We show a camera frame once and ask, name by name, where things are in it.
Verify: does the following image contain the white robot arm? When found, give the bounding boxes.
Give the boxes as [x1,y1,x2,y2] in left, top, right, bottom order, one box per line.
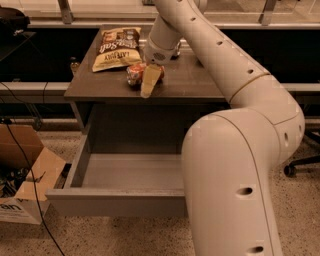
[144,0,305,256]

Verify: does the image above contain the brown cardboard box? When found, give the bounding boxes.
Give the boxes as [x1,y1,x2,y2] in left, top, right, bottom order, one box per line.
[0,124,66,224]

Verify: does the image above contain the open grey top drawer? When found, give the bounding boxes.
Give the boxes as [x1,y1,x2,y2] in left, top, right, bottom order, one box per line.
[45,105,188,219]

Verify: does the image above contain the brown yellow chip bag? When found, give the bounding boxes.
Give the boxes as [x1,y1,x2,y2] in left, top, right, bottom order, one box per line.
[92,27,142,72]

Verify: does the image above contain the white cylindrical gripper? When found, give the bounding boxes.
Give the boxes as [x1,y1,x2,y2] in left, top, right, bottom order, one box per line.
[140,15,182,98]

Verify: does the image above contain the black office chair base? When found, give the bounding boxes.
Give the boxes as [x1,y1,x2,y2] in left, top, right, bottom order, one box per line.
[284,131,320,178]

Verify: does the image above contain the black cable on floor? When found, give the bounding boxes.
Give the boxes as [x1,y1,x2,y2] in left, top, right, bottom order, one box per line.
[0,117,66,256]

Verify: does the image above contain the black bag on shelf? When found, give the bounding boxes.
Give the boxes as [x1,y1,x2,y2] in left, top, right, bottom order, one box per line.
[0,6,30,37]

